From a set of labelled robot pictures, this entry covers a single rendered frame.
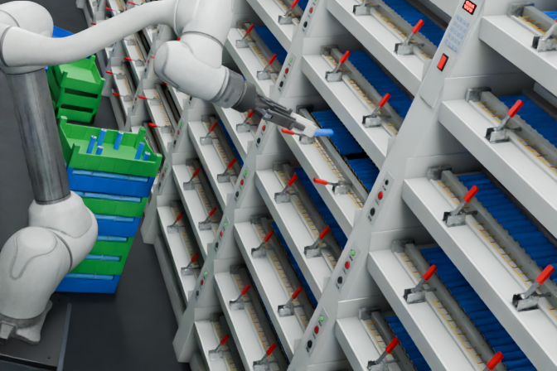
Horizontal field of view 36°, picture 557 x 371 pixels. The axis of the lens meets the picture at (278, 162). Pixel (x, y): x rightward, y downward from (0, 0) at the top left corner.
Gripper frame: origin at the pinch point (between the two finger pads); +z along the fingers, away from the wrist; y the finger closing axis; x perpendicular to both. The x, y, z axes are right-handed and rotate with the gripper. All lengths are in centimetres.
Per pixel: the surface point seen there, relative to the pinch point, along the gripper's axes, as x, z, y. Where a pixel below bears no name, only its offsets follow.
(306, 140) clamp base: -6.7, 11.1, -12.3
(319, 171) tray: -8.4, 10.4, 2.8
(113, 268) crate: -93, 7, -65
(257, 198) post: -35, 20, -31
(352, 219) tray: -8.2, 10.5, 25.5
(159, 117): -63, 24, -143
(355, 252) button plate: -12.1, 9.8, 34.4
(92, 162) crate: -58, -20, -62
